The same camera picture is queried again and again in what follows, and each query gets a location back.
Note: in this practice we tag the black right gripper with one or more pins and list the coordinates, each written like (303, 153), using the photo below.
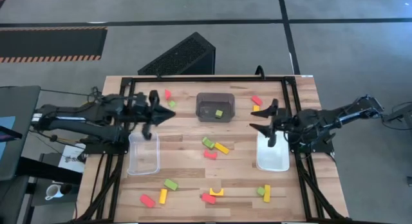
(284, 122)

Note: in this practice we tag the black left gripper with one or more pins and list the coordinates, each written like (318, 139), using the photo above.
(151, 116)

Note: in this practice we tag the small green block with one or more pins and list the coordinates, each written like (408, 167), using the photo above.
(172, 104)
(260, 191)

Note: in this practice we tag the small yellow block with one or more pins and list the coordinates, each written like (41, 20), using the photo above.
(256, 108)

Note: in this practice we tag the red triangle block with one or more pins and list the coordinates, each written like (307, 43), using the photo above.
(167, 95)

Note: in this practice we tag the red rectangular block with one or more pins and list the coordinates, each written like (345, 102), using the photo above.
(208, 198)
(257, 100)
(147, 201)

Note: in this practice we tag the green cube block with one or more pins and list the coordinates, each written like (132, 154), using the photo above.
(219, 114)

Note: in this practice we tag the yellow rectangular block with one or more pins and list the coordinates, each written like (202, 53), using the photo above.
(267, 194)
(163, 196)
(221, 148)

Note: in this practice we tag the green notched block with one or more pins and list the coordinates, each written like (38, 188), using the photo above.
(208, 143)

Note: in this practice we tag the red arch block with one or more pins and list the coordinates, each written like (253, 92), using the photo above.
(209, 156)

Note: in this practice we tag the green rectangular block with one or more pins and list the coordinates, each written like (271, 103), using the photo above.
(171, 184)

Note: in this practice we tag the yellow arch block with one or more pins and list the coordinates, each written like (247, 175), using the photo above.
(216, 194)

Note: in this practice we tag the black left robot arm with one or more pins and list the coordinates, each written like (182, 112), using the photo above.
(96, 113)

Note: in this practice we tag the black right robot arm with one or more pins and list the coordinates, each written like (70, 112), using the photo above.
(338, 116)

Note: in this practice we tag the white plastic bin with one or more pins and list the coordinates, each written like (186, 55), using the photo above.
(273, 159)

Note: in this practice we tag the grey translucent bin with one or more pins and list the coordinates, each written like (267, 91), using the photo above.
(206, 105)

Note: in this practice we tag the clear plastic bin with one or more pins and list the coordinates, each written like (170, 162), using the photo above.
(143, 159)

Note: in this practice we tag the black perforated box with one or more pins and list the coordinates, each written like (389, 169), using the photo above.
(180, 56)

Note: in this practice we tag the white paper sheet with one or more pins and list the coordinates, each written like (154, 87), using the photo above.
(72, 159)

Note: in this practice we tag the black hazard-striped floor mat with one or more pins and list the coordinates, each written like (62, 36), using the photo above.
(51, 43)

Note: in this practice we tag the black side stand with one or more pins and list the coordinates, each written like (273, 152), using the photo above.
(42, 167)

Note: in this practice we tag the white mug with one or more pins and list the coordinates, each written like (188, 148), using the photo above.
(54, 191)

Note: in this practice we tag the black floor stand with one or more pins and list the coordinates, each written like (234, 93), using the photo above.
(402, 116)

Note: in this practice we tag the dark side desk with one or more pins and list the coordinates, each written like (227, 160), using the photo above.
(19, 101)

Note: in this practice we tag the black aluminium rig frame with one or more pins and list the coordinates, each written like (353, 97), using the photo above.
(209, 79)

